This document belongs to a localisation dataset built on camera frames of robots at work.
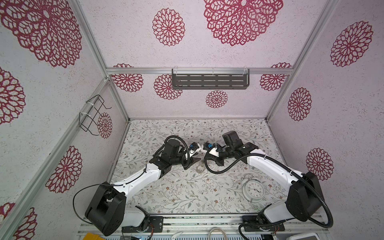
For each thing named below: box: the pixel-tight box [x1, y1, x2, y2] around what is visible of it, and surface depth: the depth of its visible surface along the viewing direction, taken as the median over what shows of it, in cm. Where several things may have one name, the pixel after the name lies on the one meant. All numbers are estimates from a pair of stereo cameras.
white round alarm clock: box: [241, 173, 268, 203], surface depth 83 cm
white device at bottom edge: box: [286, 233, 321, 240], surface depth 69 cm
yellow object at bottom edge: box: [82, 232, 106, 240], surface depth 70 cm
